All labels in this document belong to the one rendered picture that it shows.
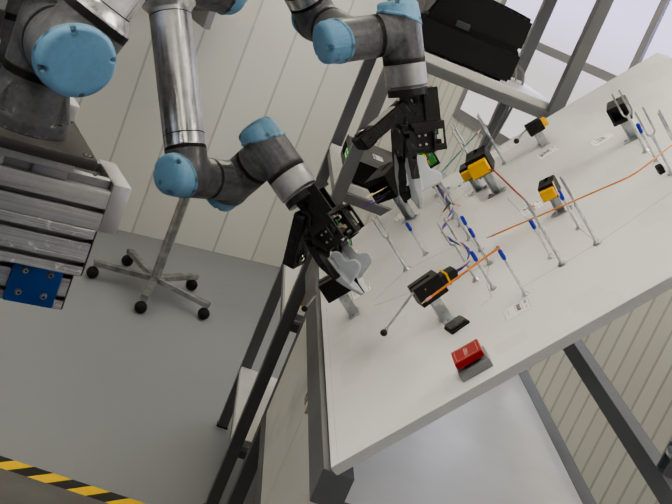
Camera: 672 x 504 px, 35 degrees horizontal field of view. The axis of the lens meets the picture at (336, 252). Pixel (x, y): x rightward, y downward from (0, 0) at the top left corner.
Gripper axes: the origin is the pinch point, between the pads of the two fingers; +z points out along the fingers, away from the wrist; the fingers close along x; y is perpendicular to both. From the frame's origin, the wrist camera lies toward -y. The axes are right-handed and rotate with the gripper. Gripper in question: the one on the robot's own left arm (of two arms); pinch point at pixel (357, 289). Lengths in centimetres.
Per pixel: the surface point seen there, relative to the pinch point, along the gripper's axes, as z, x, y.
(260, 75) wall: -122, 253, -179
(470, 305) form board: 14.2, 14.3, 8.6
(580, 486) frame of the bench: 60, 37, -11
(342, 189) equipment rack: -27, 78, -47
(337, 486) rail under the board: 25.0, -27.0, -4.9
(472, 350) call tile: 19.3, -8.9, 19.7
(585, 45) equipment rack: -21, 117, 15
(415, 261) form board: 0.7, 42.3, -15.9
